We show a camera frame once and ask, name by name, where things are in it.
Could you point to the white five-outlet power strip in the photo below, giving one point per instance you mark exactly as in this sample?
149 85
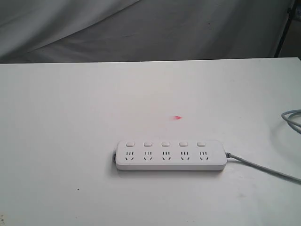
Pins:
174 155

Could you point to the white backdrop cloth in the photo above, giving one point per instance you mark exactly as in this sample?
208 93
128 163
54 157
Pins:
64 31

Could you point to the black tripod stand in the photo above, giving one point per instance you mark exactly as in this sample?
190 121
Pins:
291 14

